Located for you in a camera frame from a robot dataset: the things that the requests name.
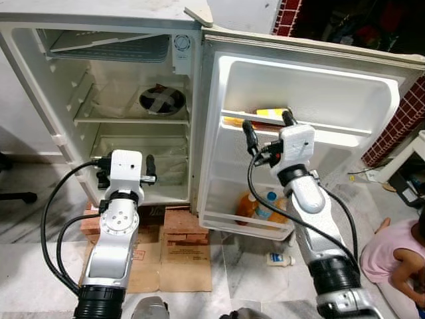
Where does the grey robot right leg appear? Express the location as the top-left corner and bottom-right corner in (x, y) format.
(229, 308), (270, 319)

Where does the orange juice bottle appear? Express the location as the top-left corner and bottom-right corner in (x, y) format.
(236, 191), (261, 223)

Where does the yellow-capped orange sauce bottle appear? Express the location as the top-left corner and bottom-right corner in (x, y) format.
(224, 108), (291, 128)

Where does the white fridge door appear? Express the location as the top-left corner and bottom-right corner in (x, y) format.
(197, 28), (425, 241)

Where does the grey robot left leg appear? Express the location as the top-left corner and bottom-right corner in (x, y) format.
(131, 297), (170, 319)

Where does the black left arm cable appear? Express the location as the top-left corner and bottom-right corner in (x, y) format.
(41, 158), (110, 296)

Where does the grey robot leg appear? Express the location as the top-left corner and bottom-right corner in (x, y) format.
(131, 297), (170, 319)
(229, 308), (270, 319)

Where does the child in pink shirt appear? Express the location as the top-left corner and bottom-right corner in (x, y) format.
(359, 211), (425, 319)

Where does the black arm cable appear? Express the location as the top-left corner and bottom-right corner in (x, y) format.
(41, 158), (110, 296)
(247, 154), (361, 266)

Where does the freezer compartment flap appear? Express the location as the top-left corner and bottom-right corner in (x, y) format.
(45, 30), (172, 64)

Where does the blue-capped bottle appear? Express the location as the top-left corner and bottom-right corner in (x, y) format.
(256, 191), (280, 221)

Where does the white mini fridge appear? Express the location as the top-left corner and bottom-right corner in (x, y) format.
(0, 0), (214, 208)

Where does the fridge thermostat panel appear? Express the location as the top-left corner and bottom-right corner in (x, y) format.
(173, 33), (195, 74)

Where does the white stand frame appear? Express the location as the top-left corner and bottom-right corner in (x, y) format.
(364, 132), (425, 184)

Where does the black box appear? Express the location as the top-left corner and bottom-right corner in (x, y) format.
(388, 171), (423, 210)

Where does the clear fridge shelf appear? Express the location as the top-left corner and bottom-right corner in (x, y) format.
(74, 100), (192, 127)

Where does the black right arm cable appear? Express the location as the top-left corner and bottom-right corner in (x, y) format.
(247, 154), (361, 266)

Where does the small white bottle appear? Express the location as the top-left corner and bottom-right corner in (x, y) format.
(267, 253), (296, 268)

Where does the black chair base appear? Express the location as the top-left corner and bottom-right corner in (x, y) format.
(0, 152), (39, 204)

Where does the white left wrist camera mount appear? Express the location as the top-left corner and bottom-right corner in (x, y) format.
(108, 150), (144, 195)

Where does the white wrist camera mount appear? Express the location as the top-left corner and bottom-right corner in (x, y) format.
(108, 150), (144, 195)
(278, 124), (315, 172)

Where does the brown cardboard sheet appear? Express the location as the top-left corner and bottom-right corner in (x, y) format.
(83, 241), (161, 294)
(159, 245), (213, 293)

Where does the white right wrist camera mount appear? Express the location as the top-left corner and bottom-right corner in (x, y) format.
(278, 124), (315, 172)

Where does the red brick stack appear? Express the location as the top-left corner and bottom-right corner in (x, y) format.
(81, 203), (108, 245)
(163, 207), (211, 247)

